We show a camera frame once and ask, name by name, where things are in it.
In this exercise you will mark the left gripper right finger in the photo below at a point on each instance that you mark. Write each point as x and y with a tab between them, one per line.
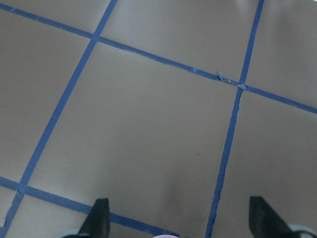
264	222

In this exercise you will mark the pink mesh cup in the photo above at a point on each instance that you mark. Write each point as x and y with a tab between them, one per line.
166	236

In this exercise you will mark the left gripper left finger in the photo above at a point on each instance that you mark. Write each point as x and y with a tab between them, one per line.
97	223

